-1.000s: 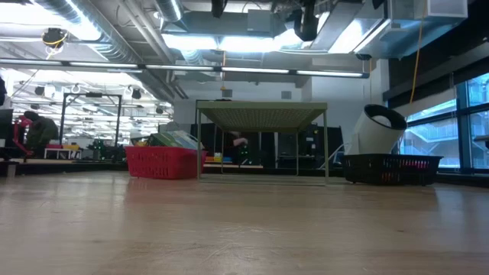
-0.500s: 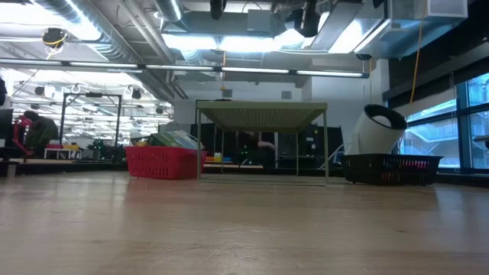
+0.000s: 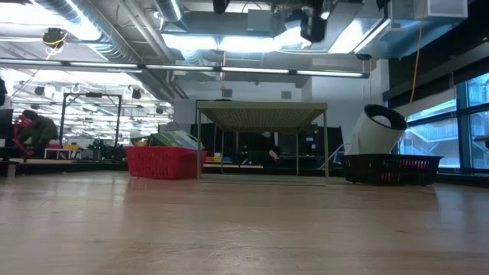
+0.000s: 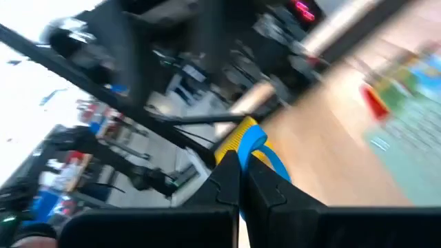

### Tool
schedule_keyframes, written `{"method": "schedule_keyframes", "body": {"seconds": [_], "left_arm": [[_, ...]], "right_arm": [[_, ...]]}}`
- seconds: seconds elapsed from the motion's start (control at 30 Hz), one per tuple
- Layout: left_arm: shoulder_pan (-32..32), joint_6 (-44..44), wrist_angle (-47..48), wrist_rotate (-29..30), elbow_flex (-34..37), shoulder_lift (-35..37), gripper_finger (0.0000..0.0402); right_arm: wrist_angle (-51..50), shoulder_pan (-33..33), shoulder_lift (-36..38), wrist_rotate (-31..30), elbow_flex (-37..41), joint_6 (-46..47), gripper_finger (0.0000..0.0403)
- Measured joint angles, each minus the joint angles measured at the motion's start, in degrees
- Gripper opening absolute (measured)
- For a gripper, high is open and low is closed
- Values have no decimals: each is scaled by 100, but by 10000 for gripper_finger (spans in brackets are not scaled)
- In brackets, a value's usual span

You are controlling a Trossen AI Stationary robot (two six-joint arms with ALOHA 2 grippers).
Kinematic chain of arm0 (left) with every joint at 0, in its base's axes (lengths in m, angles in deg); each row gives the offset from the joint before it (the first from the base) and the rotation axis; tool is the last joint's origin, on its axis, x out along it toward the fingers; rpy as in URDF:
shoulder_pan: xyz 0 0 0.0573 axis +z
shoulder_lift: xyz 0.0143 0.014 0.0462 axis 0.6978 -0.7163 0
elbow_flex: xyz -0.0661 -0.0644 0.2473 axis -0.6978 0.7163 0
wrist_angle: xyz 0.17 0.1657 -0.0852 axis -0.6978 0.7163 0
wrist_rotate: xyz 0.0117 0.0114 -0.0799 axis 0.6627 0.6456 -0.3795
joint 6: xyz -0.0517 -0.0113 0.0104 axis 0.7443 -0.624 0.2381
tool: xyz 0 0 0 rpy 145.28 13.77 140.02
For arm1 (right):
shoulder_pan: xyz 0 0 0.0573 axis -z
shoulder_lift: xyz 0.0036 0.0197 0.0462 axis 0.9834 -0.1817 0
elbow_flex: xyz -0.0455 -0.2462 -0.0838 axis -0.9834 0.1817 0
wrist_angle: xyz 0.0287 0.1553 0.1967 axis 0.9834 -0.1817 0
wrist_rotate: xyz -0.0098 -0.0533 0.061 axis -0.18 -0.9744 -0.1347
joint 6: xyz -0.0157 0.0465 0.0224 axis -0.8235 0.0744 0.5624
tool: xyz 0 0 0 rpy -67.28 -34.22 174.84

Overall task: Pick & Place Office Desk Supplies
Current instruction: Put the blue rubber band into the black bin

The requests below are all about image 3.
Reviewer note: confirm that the black frame stand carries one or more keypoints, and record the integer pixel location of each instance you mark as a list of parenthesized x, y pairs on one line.
[(90, 94)]

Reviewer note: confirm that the person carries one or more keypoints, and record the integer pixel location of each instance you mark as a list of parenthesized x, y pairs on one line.
[(38, 130), (267, 149)]

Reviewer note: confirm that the white cylinder with black rim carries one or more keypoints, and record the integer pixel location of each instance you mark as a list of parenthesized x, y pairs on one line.
[(370, 133)]

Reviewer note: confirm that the silver rectangular air duct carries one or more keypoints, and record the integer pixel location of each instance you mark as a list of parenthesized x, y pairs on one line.
[(363, 30)]

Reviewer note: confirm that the black cabinet row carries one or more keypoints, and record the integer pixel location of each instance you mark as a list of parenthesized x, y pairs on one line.
[(309, 141)]

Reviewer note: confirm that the pale green perforated metal shelf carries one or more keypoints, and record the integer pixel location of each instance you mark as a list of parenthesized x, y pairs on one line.
[(263, 114)]

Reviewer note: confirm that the round black ceiling device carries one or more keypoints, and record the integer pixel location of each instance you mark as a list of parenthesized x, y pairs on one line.
[(53, 37)]

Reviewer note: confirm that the red plastic basket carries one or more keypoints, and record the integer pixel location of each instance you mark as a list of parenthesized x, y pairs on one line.
[(164, 164)]

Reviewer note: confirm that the long linear pendant light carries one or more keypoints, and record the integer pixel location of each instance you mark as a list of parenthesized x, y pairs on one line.
[(252, 70)]

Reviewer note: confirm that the green and blue card box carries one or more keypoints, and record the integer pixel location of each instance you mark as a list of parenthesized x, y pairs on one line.
[(172, 139)]

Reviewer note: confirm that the silver round ventilation duct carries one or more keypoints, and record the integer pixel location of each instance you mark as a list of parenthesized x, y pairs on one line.
[(95, 23)]

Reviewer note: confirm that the red and black machine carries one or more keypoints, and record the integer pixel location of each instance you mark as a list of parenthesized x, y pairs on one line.
[(17, 133)]

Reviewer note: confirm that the window with black frame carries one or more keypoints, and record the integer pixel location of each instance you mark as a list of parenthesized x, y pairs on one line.
[(477, 133)]

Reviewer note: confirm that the black plastic basket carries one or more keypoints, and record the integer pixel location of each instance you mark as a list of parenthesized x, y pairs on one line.
[(366, 170)]

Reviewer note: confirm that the grey wall box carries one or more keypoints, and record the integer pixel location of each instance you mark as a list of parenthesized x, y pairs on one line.
[(286, 95), (227, 93)]

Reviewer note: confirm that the red flat box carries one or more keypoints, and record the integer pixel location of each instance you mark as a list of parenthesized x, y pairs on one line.
[(414, 164)]

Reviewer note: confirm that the white table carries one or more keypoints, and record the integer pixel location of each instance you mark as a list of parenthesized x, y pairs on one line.
[(63, 150)]

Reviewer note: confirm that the yellow green Crayola crayon box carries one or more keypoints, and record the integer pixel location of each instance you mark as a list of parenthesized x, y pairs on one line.
[(140, 143)]

